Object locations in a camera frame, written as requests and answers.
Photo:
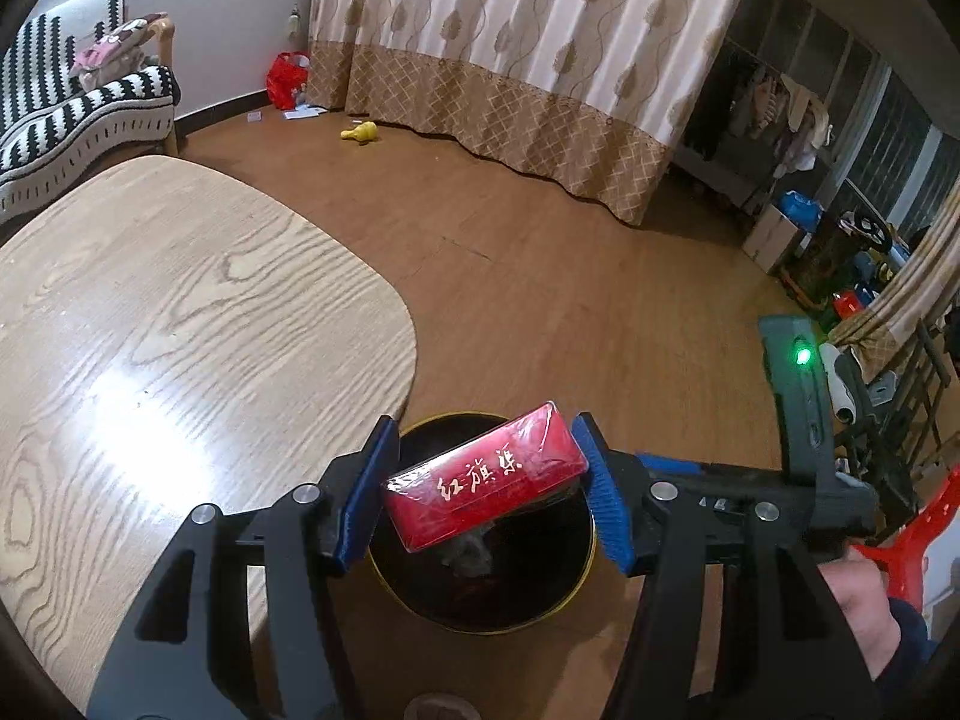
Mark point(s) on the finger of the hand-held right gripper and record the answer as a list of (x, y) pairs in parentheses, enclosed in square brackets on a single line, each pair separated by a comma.
[(739, 481)]

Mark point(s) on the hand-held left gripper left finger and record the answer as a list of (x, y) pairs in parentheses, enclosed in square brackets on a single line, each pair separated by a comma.
[(366, 484)]

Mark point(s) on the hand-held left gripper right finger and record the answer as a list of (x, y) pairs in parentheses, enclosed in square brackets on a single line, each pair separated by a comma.
[(600, 495)]

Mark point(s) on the red cigarette box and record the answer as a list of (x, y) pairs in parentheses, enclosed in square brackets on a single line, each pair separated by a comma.
[(480, 487)]

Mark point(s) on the black round trash bin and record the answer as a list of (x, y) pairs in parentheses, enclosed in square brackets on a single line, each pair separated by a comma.
[(510, 589)]

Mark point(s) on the person's right forearm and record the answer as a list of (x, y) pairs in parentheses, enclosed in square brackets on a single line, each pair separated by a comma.
[(911, 645)]

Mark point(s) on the person's right hand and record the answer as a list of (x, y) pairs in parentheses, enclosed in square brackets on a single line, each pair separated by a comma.
[(862, 607)]

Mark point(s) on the white roll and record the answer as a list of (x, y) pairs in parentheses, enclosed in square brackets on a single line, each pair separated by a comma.
[(838, 390)]

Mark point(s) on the pile of paper scraps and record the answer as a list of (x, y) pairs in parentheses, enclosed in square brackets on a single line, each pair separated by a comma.
[(469, 555)]

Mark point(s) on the beige curtain with lattice hem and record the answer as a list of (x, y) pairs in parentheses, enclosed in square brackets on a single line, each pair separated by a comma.
[(900, 292)]

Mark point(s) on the red plastic stool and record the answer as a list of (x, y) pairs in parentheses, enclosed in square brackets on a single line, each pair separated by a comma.
[(911, 540)]

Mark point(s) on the cardboard box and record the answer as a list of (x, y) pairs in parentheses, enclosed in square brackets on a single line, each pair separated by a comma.
[(769, 240)]

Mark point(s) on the black toy car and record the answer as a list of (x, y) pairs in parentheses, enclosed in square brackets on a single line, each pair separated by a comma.
[(870, 230)]

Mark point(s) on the blue plastic bag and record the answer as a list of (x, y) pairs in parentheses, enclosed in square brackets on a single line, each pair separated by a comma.
[(799, 210)]

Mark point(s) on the beige slipper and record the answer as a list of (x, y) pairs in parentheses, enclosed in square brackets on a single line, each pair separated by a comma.
[(442, 709)]

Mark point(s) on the hanging beige clothes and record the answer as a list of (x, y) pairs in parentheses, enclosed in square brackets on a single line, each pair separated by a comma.
[(787, 112)]

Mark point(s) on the yellow toy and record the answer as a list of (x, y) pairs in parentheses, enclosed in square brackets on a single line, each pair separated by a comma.
[(360, 133)]

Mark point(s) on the white paper sheets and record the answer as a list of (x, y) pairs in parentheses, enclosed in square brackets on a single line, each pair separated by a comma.
[(304, 112)]

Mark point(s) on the red plastic bag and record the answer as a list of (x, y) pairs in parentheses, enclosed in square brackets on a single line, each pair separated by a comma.
[(287, 81)]

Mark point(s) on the beige leaf pattern curtain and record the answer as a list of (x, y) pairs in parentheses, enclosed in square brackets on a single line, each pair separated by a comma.
[(525, 37)]

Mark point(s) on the black and white striped sofa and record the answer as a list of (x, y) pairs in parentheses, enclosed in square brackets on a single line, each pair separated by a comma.
[(67, 120)]

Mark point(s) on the pink clothes bundle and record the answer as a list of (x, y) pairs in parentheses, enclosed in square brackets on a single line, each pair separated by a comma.
[(112, 45)]

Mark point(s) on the window with metal frame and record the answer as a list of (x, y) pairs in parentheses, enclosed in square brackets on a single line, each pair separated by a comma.
[(892, 120)]

